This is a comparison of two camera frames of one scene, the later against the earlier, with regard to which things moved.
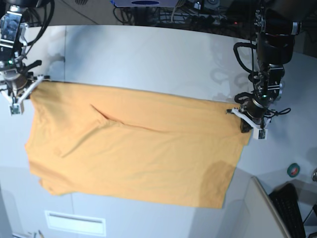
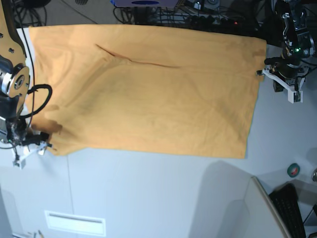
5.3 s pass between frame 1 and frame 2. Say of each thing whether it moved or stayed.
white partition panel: stayed
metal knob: stayed
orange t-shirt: moved
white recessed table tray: stayed
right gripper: moved
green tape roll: stayed
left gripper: moved
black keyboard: stayed
